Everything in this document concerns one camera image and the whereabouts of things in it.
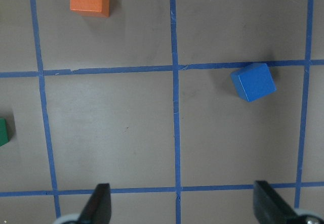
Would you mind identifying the green block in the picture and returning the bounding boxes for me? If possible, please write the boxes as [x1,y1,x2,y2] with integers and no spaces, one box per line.
[0,118,9,146]

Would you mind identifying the blue block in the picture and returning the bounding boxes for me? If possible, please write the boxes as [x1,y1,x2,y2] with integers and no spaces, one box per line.
[230,63,276,102]

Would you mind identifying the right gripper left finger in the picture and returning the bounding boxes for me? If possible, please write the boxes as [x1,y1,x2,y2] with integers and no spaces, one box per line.
[76,184,111,224]

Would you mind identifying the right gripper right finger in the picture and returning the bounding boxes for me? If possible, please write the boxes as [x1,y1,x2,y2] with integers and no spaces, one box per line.
[253,181,305,224]

